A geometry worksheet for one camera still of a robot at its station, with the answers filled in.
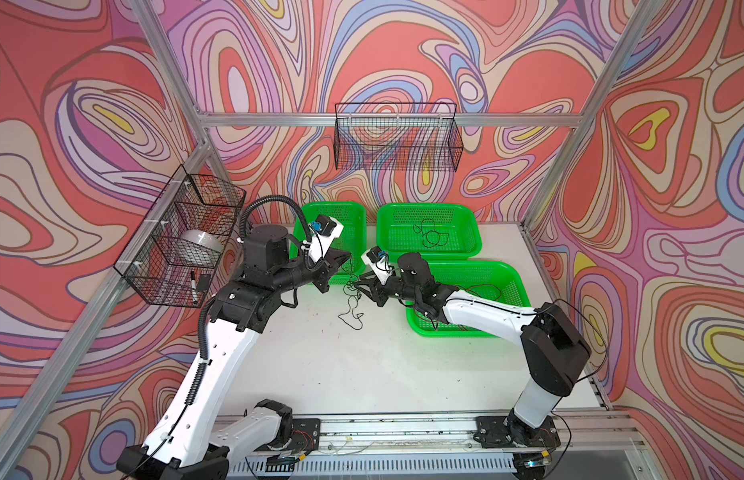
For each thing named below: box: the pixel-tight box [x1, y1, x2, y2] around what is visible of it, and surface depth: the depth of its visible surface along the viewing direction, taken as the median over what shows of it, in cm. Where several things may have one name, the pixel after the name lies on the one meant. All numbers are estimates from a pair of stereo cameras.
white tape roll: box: [178, 229, 224, 260], surface depth 73 cm
